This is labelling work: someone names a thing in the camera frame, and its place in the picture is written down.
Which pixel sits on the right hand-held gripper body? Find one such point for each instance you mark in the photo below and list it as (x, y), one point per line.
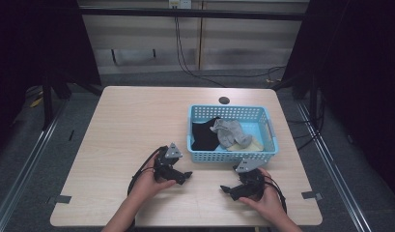
(251, 180)

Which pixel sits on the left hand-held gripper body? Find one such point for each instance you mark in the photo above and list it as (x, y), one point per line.
(167, 161)

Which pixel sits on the person's right hand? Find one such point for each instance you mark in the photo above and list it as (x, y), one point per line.
(266, 203)

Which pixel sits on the person's left hand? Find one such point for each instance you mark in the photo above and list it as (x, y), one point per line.
(146, 187)

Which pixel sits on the pale yellow sock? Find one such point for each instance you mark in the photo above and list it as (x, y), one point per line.
(249, 146)

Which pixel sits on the black sock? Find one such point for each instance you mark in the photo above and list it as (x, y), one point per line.
(203, 137)

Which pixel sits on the grey sock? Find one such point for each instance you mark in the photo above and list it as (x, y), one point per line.
(232, 133)

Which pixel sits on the blue plastic basket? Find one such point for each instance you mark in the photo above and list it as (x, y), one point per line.
(262, 129)

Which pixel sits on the grey tape strip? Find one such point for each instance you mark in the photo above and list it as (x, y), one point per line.
(311, 195)
(62, 199)

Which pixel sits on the round black table grommet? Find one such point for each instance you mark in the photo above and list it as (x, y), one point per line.
(224, 100)

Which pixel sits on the black tape strip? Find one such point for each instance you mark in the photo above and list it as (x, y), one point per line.
(71, 135)

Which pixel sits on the black metal stand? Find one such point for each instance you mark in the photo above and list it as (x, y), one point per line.
(47, 103)
(312, 96)

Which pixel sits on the black curtain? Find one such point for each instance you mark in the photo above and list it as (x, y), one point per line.
(34, 48)
(359, 80)

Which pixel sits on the metal floor rail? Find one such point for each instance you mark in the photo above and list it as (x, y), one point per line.
(333, 170)
(27, 161)

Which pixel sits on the black horizontal rail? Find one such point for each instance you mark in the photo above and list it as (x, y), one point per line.
(191, 13)

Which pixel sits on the white wall power outlet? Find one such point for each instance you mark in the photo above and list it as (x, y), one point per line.
(180, 4)

